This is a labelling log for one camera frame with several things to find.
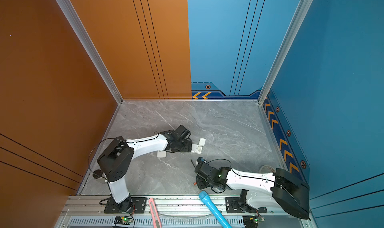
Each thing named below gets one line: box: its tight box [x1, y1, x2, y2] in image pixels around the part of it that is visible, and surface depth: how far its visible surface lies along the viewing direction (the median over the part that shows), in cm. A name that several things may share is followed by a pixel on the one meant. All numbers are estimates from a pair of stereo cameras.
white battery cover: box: [199, 138, 206, 147], surface depth 99 cm
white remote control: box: [157, 150, 167, 158], surface depth 91 cm
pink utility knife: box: [149, 198, 162, 228], surface depth 72 cm
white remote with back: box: [191, 143, 203, 154], surface depth 93 cm
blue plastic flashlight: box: [198, 190, 232, 228], surface depth 72 cm
